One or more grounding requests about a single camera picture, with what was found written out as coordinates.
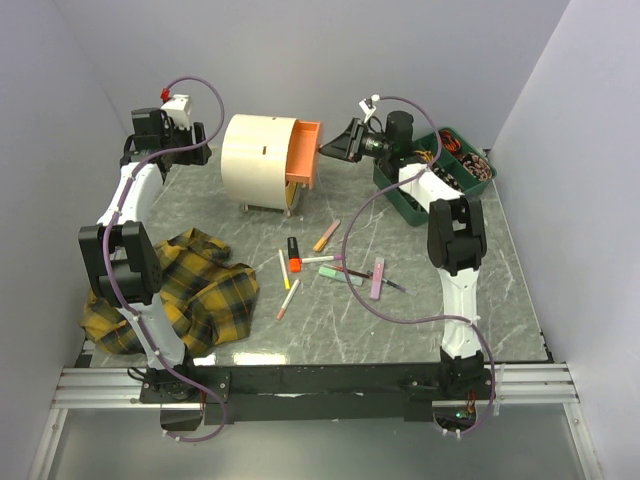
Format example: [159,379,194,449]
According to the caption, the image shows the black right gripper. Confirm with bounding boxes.
[319,119,392,164]

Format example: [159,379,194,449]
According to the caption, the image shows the round beige drawer cabinet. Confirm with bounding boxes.
[220,114,322,216]

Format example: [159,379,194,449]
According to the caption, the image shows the orange black highlighter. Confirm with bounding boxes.
[287,236,302,273]

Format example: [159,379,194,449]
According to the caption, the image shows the mint green highlighter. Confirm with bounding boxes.
[318,265,364,286]

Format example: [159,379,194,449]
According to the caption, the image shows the dark red pen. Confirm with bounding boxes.
[333,265,372,279]

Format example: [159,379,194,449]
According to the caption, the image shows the lilac highlighter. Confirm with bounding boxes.
[369,257,385,301]

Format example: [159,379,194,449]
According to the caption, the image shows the yellow marker pen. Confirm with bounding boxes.
[278,249,291,291]

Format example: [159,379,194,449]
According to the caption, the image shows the purple blue pen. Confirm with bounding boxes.
[382,279,409,293]

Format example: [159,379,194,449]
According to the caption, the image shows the pink white pen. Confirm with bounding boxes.
[276,279,301,321]

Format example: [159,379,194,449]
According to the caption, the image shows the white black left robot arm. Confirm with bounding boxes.
[78,95,211,402]

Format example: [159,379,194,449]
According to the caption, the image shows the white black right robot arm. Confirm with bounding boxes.
[319,111,487,398]

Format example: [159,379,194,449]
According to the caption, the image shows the green compartment organizer tray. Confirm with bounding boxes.
[373,127,497,227]

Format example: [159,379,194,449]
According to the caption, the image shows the beige black hair scrunchie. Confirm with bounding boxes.
[432,166,463,192]

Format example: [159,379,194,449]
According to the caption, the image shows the orange pink marker pen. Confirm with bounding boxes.
[313,219,341,252]

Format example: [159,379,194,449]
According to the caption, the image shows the purple tipped white pen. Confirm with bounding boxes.
[301,254,343,264]

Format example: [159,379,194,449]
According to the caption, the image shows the pink black hair scrunchie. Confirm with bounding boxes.
[461,153,493,182]

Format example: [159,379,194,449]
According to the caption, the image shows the yellow plaid shirt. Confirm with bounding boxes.
[79,228,259,357]

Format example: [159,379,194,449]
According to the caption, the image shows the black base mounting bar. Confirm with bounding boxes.
[127,363,494,430]

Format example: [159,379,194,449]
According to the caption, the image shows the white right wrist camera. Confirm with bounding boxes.
[359,94,381,123]

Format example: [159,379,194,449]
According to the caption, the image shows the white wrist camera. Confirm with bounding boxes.
[161,88,192,130]
[359,94,381,123]

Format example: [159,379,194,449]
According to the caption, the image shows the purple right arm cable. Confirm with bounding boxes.
[341,94,497,437]

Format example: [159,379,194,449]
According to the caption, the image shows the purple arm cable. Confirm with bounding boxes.
[341,94,497,437]
[101,75,229,444]

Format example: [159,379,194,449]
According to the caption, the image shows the orange black hair ties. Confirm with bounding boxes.
[436,130,463,154]

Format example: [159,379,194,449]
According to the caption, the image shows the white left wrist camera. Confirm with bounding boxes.
[161,88,192,130]

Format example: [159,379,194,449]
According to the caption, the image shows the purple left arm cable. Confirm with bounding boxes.
[101,75,229,444]

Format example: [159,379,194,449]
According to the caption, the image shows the aluminium rail frame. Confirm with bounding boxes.
[29,362,603,479]

